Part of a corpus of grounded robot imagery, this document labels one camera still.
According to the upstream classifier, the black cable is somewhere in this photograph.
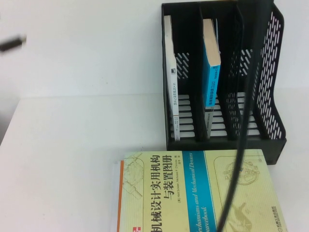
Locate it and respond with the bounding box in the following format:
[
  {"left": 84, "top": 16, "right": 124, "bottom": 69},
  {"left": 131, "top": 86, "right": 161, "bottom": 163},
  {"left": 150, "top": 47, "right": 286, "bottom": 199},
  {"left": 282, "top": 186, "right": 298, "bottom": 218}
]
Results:
[{"left": 216, "top": 0, "right": 273, "bottom": 232}]

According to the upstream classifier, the thin white book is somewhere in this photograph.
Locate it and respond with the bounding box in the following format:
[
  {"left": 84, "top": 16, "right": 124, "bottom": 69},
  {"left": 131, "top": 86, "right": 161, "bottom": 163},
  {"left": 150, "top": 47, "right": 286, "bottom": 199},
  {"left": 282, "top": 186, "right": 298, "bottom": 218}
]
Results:
[{"left": 163, "top": 14, "right": 181, "bottom": 141}]

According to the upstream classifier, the blue and grey book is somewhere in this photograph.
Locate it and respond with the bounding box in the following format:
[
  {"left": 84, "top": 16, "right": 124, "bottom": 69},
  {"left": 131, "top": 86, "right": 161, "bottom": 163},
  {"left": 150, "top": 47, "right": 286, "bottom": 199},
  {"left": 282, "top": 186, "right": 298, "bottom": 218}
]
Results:
[{"left": 202, "top": 18, "right": 222, "bottom": 141}]

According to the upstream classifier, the yellow-green mechanical devices book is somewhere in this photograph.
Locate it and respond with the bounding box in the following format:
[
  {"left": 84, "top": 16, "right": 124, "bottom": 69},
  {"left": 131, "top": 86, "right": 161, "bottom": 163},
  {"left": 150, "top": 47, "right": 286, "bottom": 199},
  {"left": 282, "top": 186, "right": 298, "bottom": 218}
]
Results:
[{"left": 117, "top": 149, "right": 288, "bottom": 232}]

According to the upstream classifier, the black rod with grey tip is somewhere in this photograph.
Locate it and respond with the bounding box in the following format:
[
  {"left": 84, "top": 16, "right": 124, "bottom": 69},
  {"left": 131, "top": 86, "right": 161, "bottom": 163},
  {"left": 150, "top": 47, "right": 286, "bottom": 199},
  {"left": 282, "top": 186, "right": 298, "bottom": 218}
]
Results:
[{"left": 0, "top": 35, "right": 28, "bottom": 53}]

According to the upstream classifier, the black perforated plastic book stand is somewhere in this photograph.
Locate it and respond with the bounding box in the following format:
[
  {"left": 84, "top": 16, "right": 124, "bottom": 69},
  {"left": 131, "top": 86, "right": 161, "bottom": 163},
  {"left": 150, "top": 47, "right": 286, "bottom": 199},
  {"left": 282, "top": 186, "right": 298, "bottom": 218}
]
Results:
[{"left": 161, "top": 0, "right": 288, "bottom": 166}]

